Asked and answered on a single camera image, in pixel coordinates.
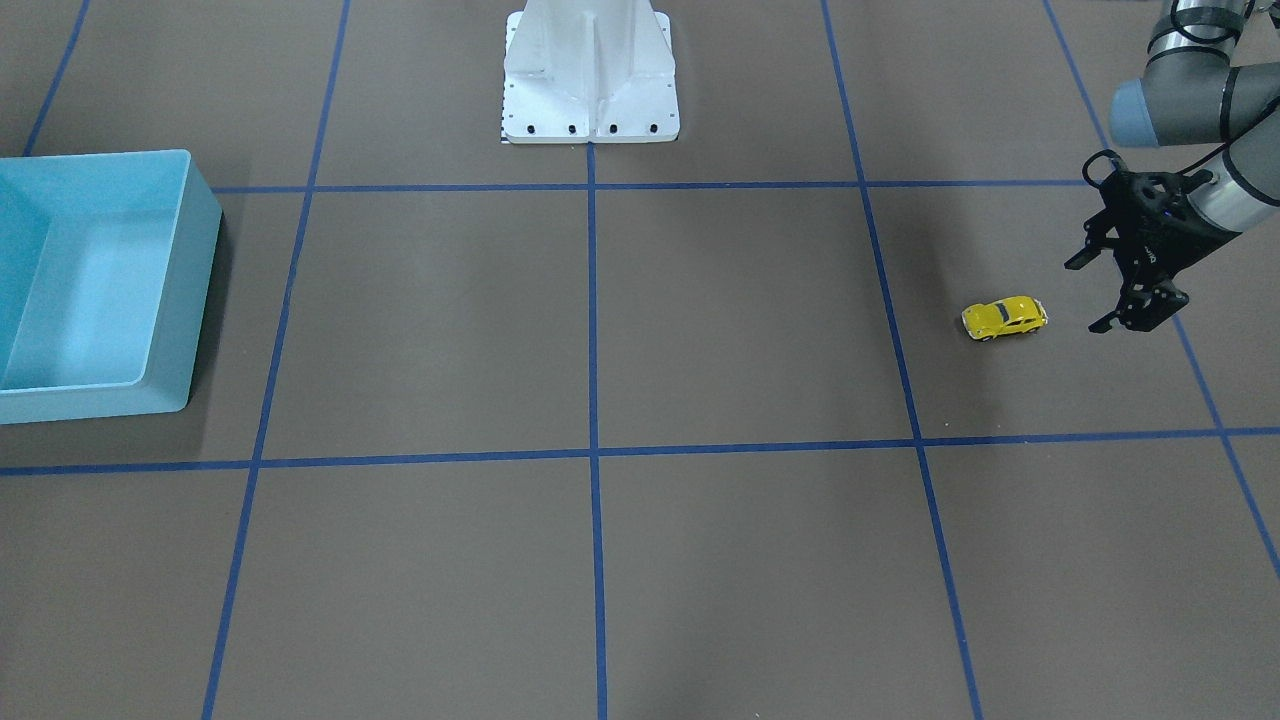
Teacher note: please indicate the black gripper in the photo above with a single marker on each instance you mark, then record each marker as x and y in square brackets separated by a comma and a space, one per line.
[1166, 243]

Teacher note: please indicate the yellow beetle toy car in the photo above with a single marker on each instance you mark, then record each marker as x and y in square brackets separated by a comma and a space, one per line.
[1019, 314]

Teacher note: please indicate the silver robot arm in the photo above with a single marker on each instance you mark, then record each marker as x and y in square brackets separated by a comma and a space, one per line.
[1194, 161]

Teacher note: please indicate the light blue plastic bin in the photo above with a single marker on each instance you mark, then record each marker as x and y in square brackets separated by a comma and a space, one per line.
[106, 261]

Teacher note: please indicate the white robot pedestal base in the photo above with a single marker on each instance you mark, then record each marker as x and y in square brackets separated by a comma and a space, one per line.
[589, 72]

